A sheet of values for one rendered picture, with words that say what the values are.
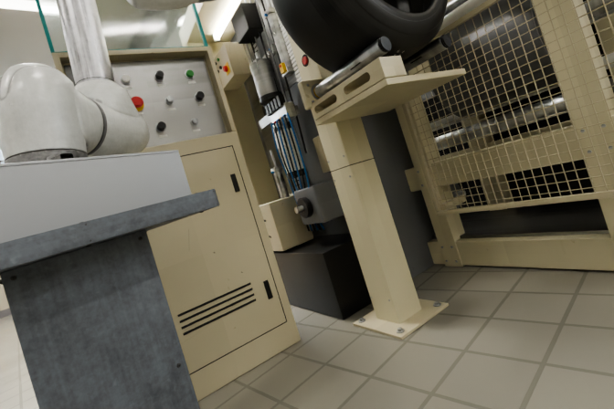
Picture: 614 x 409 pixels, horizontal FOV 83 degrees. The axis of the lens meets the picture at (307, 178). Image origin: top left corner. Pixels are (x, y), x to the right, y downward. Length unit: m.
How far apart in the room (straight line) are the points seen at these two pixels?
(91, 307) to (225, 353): 0.70
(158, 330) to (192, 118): 0.88
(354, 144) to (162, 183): 0.77
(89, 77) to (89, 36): 0.12
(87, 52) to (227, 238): 0.75
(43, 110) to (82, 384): 0.56
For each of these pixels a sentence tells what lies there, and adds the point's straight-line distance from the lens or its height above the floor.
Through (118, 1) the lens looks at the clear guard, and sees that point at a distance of 1.64.
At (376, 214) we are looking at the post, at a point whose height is 0.41.
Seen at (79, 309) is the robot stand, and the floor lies 0.50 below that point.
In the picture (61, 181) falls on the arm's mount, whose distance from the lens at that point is 0.76.
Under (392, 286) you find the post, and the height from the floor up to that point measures 0.15.
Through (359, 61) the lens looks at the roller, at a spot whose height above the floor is 0.89.
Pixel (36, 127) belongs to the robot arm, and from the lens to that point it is 0.92.
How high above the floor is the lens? 0.59
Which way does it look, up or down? 1 degrees up
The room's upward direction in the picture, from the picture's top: 17 degrees counter-clockwise
